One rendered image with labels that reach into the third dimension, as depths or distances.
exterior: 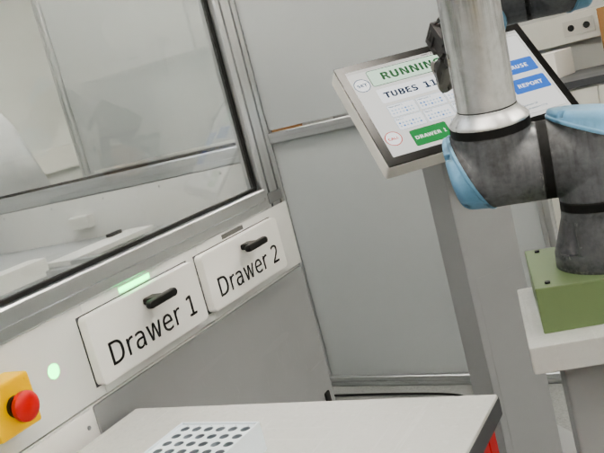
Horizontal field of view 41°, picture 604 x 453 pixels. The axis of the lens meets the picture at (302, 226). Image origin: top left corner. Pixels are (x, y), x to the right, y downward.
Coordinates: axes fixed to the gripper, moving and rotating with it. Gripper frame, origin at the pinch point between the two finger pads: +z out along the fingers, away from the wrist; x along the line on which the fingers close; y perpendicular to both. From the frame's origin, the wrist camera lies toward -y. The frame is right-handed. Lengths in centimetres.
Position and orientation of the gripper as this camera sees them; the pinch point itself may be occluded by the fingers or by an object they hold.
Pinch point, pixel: (447, 90)
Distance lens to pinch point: 177.0
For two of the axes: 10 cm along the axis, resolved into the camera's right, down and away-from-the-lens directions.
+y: -3.8, -7.9, 4.8
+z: -0.7, 5.5, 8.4
